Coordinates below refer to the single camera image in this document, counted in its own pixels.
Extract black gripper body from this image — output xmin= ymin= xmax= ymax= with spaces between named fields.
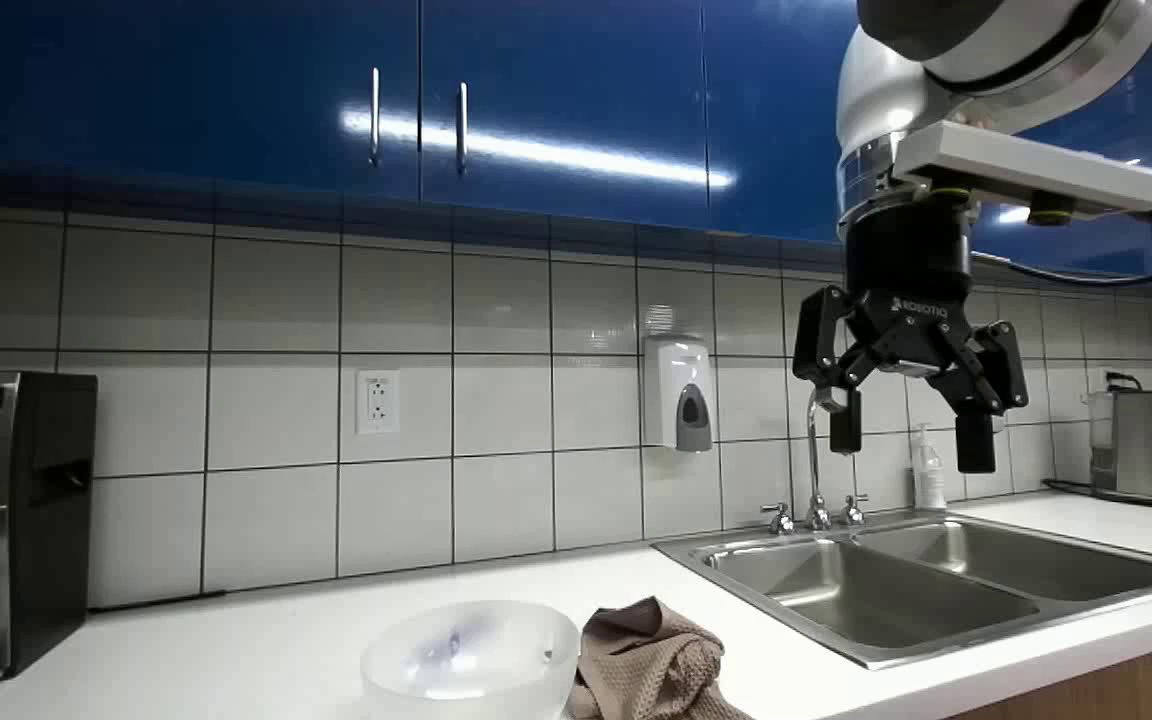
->
xmin=843 ymin=194 xmax=974 ymax=361

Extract brown cloth towel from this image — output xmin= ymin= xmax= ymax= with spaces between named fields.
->
xmin=563 ymin=598 xmax=752 ymax=720

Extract translucent white plastic bowl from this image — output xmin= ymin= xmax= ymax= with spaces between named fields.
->
xmin=355 ymin=598 xmax=585 ymax=720

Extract clear soap pump bottle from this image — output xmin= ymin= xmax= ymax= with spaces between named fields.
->
xmin=912 ymin=430 xmax=950 ymax=512

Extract chrome gooseneck faucet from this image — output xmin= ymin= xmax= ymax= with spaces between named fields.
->
xmin=804 ymin=383 xmax=834 ymax=531

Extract stainless steel countertop appliance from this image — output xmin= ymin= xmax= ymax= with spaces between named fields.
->
xmin=1045 ymin=368 xmax=1152 ymax=516

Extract stainless steel double sink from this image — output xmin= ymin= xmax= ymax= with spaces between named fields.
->
xmin=653 ymin=510 xmax=1152 ymax=673

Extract wooden lower cabinet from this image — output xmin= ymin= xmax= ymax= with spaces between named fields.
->
xmin=950 ymin=636 xmax=1152 ymax=720

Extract blue glossy upper cabinets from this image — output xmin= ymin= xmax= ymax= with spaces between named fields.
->
xmin=0 ymin=0 xmax=1152 ymax=291

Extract black coffee machine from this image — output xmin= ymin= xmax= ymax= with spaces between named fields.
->
xmin=0 ymin=368 xmax=98 ymax=715

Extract white wall soap dispenser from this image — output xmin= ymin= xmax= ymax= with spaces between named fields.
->
xmin=635 ymin=302 xmax=720 ymax=457

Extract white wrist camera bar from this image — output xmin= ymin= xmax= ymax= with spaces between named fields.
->
xmin=890 ymin=120 xmax=1152 ymax=224

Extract metal cabinet door handle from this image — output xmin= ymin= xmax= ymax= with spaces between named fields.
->
xmin=452 ymin=76 xmax=475 ymax=177
xmin=365 ymin=63 xmax=388 ymax=173

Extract white wall outlet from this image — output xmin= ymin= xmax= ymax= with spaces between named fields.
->
xmin=355 ymin=368 xmax=402 ymax=437

